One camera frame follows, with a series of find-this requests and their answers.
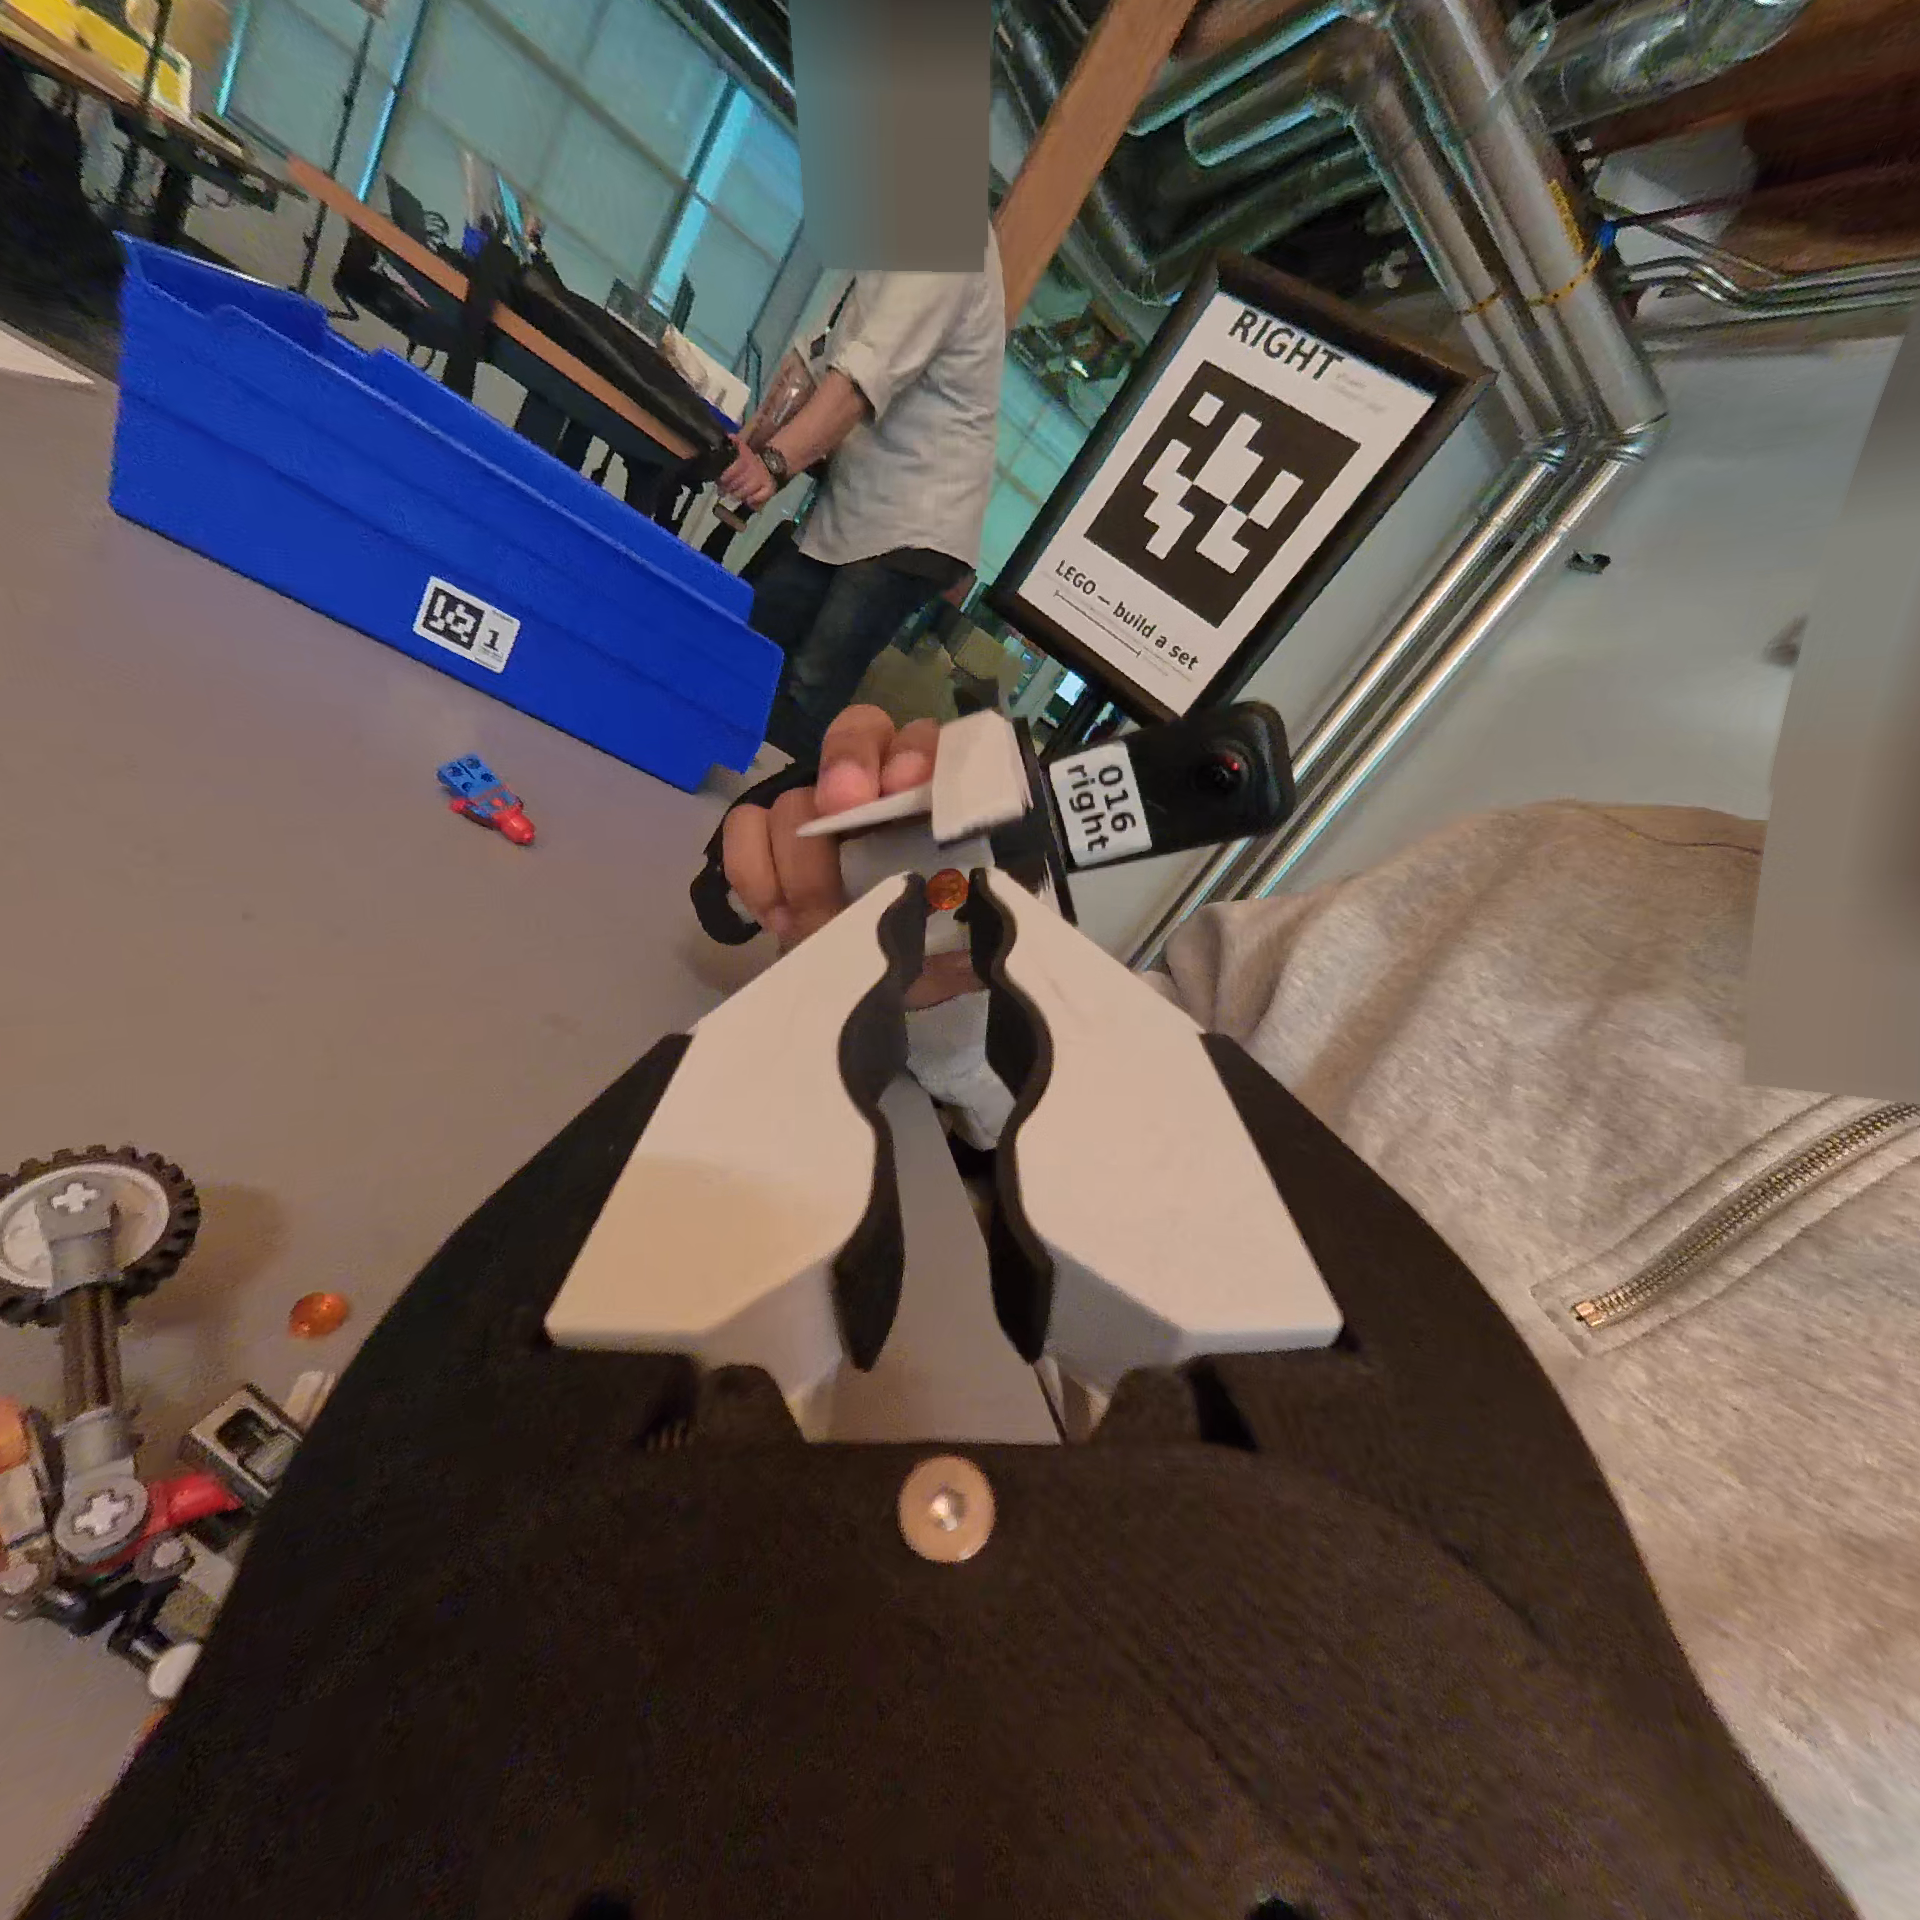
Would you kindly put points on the silver metal rails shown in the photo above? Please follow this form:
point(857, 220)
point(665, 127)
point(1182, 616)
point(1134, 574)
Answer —
point(1441, 599)

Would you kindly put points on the wooden post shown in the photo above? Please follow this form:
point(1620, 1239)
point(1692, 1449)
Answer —
point(1079, 148)

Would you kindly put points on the framed tag sign on stand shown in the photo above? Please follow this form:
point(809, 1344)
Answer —
point(1245, 481)

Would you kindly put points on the wooden background desk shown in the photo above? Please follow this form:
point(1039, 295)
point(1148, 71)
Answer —
point(452, 284)

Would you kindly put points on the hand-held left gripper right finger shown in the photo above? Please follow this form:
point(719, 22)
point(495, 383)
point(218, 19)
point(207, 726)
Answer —
point(1171, 1184)

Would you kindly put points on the yellow box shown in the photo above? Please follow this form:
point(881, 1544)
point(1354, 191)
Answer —
point(90, 36)

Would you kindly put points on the blue plastic bin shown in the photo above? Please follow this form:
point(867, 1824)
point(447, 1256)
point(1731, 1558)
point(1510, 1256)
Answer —
point(377, 495)

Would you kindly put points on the red blue lego minifigure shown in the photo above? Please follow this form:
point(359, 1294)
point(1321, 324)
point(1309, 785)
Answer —
point(487, 803)

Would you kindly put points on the person's right hand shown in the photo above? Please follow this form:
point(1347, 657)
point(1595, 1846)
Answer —
point(863, 764)

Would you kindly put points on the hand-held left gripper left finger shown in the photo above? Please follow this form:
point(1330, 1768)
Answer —
point(721, 1184)

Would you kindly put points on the silver ventilation duct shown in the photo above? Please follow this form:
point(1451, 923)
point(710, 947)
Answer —
point(1350, 89)

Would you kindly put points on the person's right forearm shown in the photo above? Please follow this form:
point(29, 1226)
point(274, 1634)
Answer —
point(961, 1066)

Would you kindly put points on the lego motorcycle model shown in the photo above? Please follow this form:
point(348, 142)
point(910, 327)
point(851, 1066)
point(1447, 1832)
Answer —
point(90, 1350)

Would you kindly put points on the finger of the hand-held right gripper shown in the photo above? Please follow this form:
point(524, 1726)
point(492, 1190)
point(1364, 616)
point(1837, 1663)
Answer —
point(985, 772)
point(869, 819)

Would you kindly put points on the black bag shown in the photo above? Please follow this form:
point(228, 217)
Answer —
point(617, 346)

